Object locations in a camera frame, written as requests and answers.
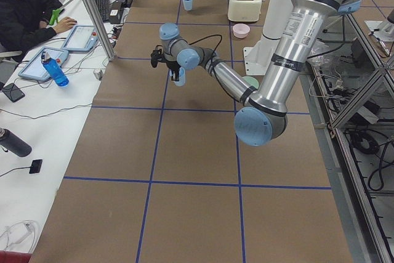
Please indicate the blue cup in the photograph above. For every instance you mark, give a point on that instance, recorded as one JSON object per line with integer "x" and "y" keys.
{"x": 187, "y": 4}
{"x": 182, "y": 78}

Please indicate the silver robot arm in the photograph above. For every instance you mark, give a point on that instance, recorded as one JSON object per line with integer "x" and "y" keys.
{"x": 289, "y": 33}

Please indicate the cream toaster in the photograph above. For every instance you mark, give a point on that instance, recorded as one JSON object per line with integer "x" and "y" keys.
{"x": 244, "y": 10}

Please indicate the pink bowl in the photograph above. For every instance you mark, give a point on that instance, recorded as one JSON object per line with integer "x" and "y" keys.
{"x": 241, "y": 30}

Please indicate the small metal clamp block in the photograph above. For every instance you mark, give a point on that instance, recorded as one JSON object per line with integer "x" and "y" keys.
{"x": 98, "y": 73}

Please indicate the green bowl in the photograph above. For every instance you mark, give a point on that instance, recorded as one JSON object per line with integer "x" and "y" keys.
{"x": 252, "y": 81}

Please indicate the black keyboard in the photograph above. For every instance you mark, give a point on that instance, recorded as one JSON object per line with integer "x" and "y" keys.
{"x": 103, "y": 7}

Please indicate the far teach pendant tablet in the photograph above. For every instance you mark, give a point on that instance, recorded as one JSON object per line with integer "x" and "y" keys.
{"x": 81, "y": 38}

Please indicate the teach pendant tablet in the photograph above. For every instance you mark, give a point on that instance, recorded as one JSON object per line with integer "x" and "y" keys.
{"x": 34, "y": 70}
{"x": 81, "y": 38}

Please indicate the blue water bottle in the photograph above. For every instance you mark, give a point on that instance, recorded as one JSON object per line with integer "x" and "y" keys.
{"x": 55, "y": 70}

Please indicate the near teach pendant tablet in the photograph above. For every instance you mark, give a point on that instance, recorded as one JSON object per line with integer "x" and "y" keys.
{"x": 34, "y": 70}

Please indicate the seated person in black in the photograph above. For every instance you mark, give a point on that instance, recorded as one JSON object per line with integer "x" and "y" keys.
{"x": 25, "y": 24}

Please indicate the black smartphone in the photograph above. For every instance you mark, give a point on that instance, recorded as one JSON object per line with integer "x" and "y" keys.
{"x": 12, "y": 92}

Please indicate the small black square pad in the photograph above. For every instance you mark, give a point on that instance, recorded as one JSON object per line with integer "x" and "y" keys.
{"x": 35, "y": 166}

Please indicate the dark thermos bottle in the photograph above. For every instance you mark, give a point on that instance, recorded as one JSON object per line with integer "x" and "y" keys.
{"x": 14, "y": 144}

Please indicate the clear safety glasses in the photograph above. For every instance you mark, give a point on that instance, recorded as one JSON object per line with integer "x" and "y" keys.
{"x": 20, "y": 237}

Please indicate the white pedestal column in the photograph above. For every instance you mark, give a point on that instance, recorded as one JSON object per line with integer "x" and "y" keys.
{"x": 258, "y": 58}

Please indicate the aluminium frame post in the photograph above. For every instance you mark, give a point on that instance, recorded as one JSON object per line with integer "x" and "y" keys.
{"x": 94, "y": 15}

